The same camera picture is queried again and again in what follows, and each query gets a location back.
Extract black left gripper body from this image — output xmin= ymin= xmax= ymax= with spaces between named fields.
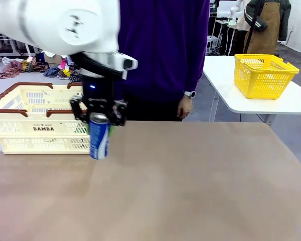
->
xmin=79 ymin=74 xmax=116 ymax=121

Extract blue Pocari Sweat can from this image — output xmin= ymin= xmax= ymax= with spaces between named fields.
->
xmin=89 ymin=112 xmax=111 ymax=160

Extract person's left forearm purple sleeve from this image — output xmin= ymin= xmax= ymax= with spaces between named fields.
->
xmin=184 ymin=45 xmax=209 ymax=92

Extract person's right forearm purple sleeve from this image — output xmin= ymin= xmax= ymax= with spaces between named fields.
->
xmin=114 ymin=80 xmax=125 ymax=101

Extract cream shopping basket brown rim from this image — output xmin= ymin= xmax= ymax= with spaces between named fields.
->
xmin=0 ymin=82 xmax=92 ymax=155

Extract yellow plastic basket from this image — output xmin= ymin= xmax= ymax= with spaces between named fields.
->
xmin=233 ymin=53 xmax=300 ymax=100

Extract person's left hand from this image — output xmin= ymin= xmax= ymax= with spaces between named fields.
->
xmin=177 ymin=96 xmax=193 ymax=118

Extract large cardboard box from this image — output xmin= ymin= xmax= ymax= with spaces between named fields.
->
xmin=43 ymin=51 xmax=66 ymax=68

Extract patterned brown fabric heap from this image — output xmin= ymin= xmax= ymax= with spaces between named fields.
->
xmin=0 ymin=56 xmax=49 ymax=80

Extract person in purple sweater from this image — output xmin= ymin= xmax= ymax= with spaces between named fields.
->
xmin=117 ymin=0 xmax=210 ymax=122

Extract white background work table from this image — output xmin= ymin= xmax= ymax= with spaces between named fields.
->
xmin=0 ymin=31 xmax=42 ymax=57

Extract white side table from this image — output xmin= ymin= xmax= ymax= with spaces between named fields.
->
xmin=202 ymin=55 xmax=301 ymax=126

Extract white equipment rack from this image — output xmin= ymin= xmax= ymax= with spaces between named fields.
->
xmin=206 ymin=35 xmax=219 ymax=55

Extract mannequin cream top black trousers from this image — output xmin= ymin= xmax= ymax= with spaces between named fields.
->
xmin=233 ymin=14 xmax=250 ymax=55

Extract black slanted stand pole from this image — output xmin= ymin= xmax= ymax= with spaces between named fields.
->
xmin=243 ymin=0 xmax=258 ymax=55

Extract person in brown apron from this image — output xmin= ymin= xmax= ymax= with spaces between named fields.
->
xmin=244 ymin=0 xmax=291 ymax=55

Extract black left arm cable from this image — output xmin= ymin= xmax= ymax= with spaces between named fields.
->
xmin=69 ymin=52 xmax=123 ymax=80

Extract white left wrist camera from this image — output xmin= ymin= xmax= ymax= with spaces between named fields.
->
xmin=107 ymin=52 xmax=138 ymax=80

